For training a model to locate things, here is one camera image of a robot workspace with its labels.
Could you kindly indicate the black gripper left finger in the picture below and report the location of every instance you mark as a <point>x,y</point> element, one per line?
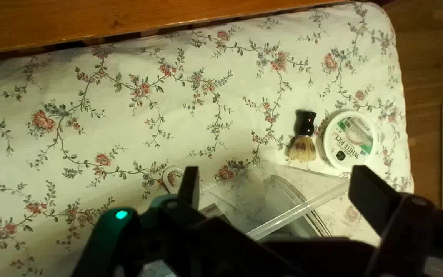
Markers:
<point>190,184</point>

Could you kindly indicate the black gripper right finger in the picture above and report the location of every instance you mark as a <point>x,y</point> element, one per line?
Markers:
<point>371,194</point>

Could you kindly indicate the white rice container lid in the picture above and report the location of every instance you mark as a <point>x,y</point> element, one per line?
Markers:
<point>348,138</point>

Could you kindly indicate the clear plastic storage bin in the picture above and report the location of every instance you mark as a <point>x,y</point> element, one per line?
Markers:
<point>288,197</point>

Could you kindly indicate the small dark-capped bottle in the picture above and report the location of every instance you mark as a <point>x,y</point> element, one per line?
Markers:
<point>304,140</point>

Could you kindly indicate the floral white bed sheet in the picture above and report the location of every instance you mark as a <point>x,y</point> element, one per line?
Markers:
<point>104,127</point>

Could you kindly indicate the wooden bed footboard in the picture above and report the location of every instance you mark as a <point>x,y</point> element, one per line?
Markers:
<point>104,20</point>

